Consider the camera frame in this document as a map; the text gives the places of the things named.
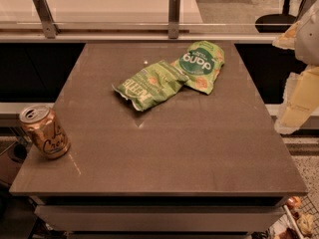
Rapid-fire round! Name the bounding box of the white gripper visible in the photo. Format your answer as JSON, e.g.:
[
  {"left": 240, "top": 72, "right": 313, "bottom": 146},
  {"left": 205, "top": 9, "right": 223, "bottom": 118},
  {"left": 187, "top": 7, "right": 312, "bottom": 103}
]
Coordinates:
[{"left": 272, "top": 7, "right": 319, "bottom": 134}]

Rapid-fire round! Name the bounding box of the left metal railing bracket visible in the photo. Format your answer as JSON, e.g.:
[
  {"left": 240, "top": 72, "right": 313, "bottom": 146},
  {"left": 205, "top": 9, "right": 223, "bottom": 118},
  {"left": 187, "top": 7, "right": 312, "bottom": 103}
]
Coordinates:
[{"left": 32, "top": 0, "right": 59, "bottom": 39}]

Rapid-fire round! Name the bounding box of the green Kettle chip bag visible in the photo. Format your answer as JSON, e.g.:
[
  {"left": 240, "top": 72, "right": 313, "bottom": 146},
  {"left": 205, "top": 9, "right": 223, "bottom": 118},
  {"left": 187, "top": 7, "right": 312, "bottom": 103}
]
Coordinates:
[{"left": 114, "top": 61, "right": 188, "bottom": 112}]

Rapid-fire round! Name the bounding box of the green rice chip bag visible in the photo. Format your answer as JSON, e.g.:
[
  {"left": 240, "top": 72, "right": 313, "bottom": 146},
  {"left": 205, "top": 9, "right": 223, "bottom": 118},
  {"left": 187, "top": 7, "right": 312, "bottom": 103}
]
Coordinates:
[{"left": 171, "top": 41, "right": 225, "bottom": 95}]

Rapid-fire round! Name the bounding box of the black office chair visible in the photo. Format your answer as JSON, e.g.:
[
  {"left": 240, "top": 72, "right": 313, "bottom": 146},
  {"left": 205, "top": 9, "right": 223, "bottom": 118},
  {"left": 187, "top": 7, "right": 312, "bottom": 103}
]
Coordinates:
[{"left": 255, "top": 0, "right": 296, "bottom": 33}]

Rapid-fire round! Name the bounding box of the metal railing bracket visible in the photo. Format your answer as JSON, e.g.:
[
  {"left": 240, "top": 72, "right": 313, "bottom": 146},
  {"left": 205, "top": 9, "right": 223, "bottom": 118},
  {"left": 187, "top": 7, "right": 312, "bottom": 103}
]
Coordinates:
[
  {"left": 167, "top": 0, "right": 180, "bottom": 39},
  {"left": 32, "top": 0, "right": 59, "bottom": 39}
]

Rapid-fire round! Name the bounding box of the middle metal railing bracket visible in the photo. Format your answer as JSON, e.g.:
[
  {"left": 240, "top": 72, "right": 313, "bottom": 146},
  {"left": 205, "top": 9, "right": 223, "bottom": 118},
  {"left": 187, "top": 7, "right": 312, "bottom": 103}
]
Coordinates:
[{"left": 167, "top": 0, "right": 180, "bottom": 39}]

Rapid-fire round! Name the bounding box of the orange LaCroix can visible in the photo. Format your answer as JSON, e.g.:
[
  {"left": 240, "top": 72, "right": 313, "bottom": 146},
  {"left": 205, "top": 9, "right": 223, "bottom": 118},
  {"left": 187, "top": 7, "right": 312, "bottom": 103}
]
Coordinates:
[{"left": 19, "top": 105, "right": 71, "bottom": 159}]

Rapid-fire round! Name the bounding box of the wire basket with snacks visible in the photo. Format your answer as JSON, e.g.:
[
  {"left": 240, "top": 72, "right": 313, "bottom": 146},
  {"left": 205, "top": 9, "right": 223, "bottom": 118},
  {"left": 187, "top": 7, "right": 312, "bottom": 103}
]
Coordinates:
[{"left": 269, "top": 196, "right": 319, "bottom": 239}]

